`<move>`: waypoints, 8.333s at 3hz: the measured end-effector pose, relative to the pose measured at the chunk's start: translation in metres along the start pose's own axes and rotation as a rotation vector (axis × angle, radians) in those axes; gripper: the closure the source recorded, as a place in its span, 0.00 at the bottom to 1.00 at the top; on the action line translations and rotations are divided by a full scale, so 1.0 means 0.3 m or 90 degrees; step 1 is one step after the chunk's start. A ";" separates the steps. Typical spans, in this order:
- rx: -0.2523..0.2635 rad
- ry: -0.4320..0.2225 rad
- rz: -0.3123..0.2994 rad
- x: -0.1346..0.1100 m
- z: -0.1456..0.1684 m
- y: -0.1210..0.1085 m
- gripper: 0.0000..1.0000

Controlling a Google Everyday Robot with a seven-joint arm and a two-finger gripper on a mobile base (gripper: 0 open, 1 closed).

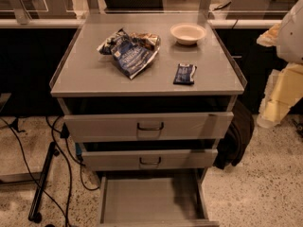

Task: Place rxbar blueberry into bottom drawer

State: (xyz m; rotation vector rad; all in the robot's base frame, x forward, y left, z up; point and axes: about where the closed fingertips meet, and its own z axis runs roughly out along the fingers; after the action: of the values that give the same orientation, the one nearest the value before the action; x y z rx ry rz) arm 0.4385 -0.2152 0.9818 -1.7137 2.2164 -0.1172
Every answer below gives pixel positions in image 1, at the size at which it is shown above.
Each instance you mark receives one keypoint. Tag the grey bottom drawer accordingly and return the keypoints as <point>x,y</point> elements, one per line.
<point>159,201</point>

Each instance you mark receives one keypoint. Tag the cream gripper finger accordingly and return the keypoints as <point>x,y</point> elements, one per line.
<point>282,91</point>
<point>269,37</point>

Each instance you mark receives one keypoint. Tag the black backpack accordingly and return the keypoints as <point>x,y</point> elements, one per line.
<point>238,136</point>

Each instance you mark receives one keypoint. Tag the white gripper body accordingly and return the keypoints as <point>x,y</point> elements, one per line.
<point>292,38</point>

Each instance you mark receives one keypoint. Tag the dark storage bin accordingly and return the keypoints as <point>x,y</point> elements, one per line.
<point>134,4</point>

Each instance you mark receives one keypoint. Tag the blue rxbar blueberry bar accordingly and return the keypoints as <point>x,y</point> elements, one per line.
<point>184,74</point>

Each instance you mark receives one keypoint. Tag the grey metal drawer cabinet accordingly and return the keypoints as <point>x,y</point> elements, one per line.
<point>89,83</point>

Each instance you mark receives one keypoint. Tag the grey top drawer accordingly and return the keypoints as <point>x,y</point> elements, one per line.
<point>147,126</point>

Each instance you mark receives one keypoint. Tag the grey drawer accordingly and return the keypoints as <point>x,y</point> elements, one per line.
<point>159,201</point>
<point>147,126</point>
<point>149,159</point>

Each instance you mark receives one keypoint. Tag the blue crumpled chip bag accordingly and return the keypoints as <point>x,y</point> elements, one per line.
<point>132,52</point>

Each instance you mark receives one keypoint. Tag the white ceramic bowl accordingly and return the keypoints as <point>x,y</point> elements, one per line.
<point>187,33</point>

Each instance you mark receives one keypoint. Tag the grey middle drawer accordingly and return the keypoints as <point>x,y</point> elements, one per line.
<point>149,159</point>

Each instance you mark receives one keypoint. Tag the black stand leg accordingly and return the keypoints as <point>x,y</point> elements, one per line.
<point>34,214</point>

